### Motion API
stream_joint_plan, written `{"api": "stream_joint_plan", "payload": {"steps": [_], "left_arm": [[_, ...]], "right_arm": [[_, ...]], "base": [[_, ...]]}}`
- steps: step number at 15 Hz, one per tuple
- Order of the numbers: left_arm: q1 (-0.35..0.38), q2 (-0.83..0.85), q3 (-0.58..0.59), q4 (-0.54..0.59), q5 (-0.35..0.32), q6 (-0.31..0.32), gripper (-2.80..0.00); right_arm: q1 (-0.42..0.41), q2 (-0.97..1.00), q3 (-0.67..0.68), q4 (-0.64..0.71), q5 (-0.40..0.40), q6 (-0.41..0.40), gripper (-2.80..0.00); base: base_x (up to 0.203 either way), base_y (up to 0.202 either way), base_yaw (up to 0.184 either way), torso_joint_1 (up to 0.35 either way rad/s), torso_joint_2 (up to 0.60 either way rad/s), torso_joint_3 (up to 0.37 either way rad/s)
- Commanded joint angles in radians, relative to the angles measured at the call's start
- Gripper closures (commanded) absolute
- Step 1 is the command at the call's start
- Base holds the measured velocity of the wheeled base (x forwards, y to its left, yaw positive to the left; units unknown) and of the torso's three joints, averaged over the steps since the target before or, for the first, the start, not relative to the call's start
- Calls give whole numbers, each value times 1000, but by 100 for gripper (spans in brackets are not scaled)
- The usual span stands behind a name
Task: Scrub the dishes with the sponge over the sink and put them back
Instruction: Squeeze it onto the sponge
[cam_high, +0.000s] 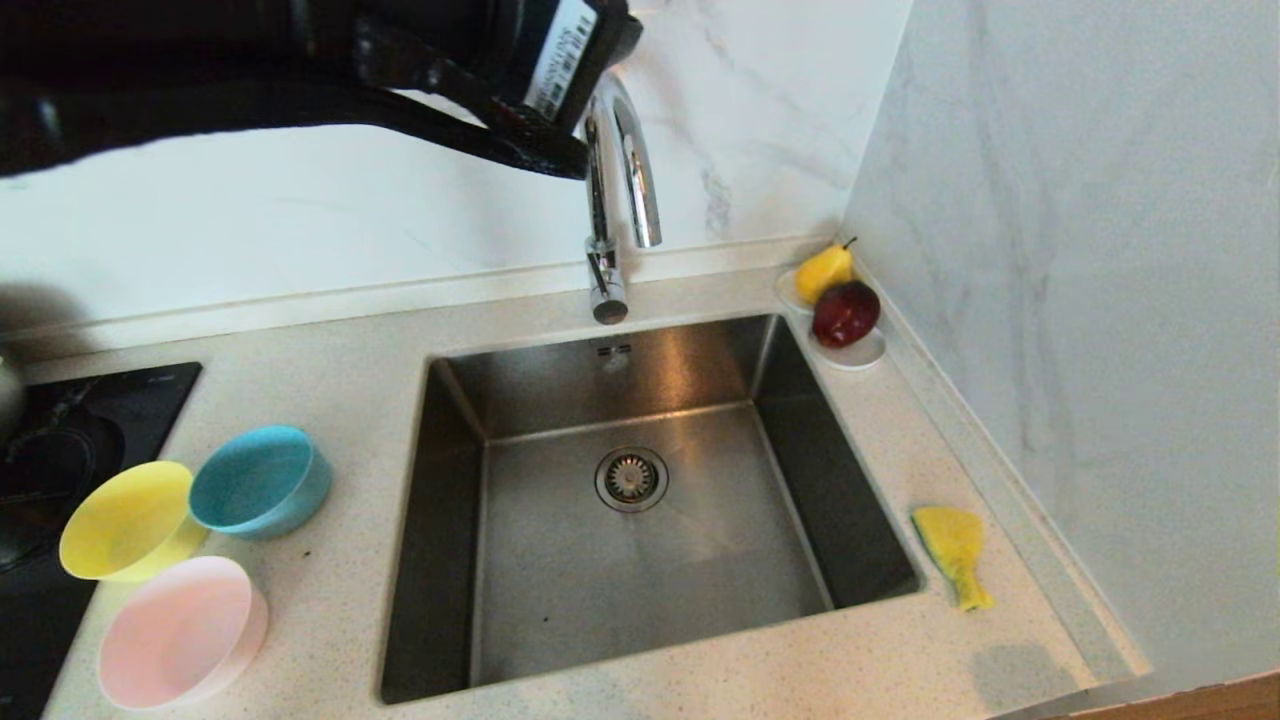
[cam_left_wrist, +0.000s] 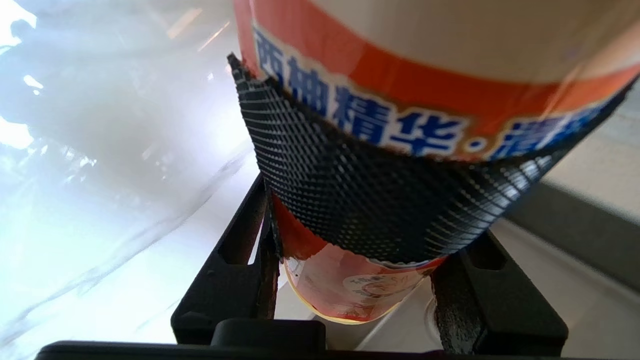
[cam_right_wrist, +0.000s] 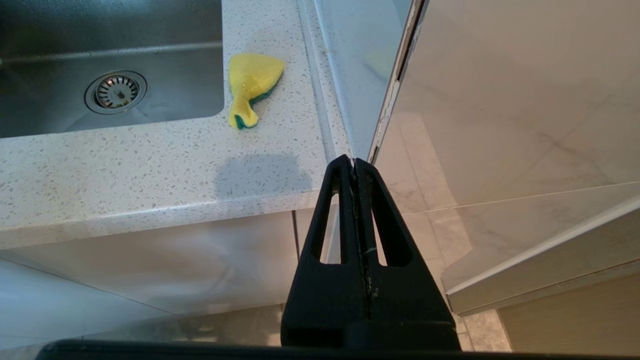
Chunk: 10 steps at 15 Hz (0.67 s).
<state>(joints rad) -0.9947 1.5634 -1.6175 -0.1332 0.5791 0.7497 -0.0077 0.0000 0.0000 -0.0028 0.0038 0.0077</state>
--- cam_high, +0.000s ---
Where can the yellow fish-shaped sponge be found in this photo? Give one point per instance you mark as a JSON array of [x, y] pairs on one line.
[[952, 542]]

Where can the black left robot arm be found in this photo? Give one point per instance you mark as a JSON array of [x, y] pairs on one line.
[[150, 80]]

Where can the stainless steel sink basin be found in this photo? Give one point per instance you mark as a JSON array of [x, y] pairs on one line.
[[650, 590]]

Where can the chrome gooseneck faucet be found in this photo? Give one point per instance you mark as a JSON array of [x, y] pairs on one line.
[[605, 290]]

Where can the round metal drain strainer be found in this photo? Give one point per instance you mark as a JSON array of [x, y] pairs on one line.
[[632, 480]]

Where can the yellow pear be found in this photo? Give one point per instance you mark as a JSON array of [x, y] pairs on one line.
[[822, 273]]

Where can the dark red apple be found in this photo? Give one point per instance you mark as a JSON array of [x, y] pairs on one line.
[[846, 313]]

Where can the small white dish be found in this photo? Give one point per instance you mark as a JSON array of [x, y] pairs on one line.
[[852, 357]]

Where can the blue plastic bowl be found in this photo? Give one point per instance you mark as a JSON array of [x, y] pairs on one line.
[[258, 485]]

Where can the black induction cooktop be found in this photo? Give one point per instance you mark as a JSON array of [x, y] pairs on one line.
[[130, 400]]

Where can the pink plastic bowl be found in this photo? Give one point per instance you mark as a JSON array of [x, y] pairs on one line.
[[178, 633]]

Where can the yellow plastic bowl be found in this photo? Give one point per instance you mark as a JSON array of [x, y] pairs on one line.
[[125, 520]]

